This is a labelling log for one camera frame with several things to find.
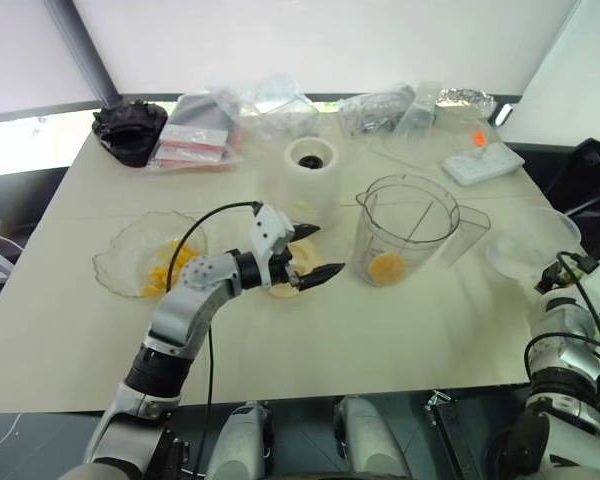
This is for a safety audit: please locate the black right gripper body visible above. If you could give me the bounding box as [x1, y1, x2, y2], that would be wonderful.
[534, 264, 575, 296]

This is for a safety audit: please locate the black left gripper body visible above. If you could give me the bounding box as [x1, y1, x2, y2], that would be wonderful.
[270, 245, 301, 289]

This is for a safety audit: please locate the cream blender lid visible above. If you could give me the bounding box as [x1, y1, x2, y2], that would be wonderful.
[267, 237, 326, 300]

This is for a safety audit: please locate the clear blender jar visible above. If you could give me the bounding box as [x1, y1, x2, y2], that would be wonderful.
[354, 172, 492, 287]

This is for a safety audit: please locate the orange segments pile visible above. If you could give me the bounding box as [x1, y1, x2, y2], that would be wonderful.
[139, 239, 201, 297]

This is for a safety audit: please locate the white blender base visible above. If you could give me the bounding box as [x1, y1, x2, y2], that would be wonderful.
[271, 135, 342, 229]

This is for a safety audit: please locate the large black bag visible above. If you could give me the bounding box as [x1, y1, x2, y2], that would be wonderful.
[544, 137, 600, 261]

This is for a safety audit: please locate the crumpled clear plastic bag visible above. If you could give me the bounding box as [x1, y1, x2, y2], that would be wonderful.
[207, 74, 321, 146]

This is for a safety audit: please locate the white power strip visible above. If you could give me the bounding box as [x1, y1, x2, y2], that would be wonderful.
[440, 145, 526, 188]

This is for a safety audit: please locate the red white packets bag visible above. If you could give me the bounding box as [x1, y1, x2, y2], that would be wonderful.
[147, 92, 244, 174]

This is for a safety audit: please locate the clear glass bowl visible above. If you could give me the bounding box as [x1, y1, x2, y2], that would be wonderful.
[92, 209, 212, 300]

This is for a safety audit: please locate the flat clear plastic bag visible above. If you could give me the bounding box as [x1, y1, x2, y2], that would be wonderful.
[397, 82, 439, 136]

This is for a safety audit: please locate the silver rounded robot leg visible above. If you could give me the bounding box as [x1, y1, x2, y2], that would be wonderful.
[333, 395, 411, 480]
[213, 399, 272, 480]

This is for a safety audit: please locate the crumpled aluminium foil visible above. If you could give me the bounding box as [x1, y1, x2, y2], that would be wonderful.
[434, 85, 497, 119]

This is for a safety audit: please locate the crumpled black plastic bag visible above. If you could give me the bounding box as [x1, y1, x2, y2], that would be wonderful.
[92, 99, 170, 169]

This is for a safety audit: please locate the black clamp under table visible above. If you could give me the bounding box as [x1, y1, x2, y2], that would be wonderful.
[152, 429, 191, 480]

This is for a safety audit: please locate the dark window pillar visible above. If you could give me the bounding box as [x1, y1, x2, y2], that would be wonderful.
[44, 0, 121, 99]

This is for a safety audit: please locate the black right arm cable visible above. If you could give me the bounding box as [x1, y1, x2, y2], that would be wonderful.
[524, 249, 600, 401]

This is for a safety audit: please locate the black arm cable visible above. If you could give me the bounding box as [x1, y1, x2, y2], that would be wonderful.
[165, 199, 264, 480]
[524, 249, 600, 401]

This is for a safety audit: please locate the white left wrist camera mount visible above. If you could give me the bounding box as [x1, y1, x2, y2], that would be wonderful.
[249, 202, 296, 291]

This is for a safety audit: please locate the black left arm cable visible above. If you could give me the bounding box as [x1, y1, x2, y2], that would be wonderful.
[165, 199, 264, 480]

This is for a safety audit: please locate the clear bag with cables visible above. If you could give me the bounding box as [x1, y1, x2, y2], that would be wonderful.
[337, 85, 416, 139]

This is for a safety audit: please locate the black metal frame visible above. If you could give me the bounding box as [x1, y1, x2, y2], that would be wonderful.
[424, 389, 491, 480]

